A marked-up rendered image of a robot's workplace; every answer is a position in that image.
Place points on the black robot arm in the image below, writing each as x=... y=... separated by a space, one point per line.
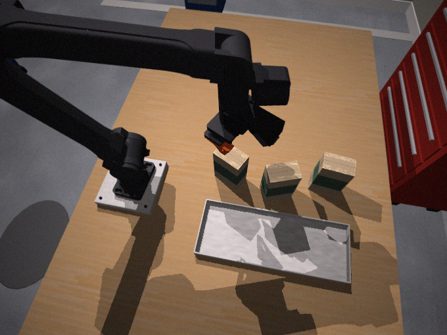
x=221 y=55

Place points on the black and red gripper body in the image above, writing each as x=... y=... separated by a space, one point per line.
x=215 y=128

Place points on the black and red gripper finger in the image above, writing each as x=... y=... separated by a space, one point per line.
x=224 y=148

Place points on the brown box with dark green band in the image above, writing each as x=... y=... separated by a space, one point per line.
x=332 y=173
x=232 y=167
x=280 y=180

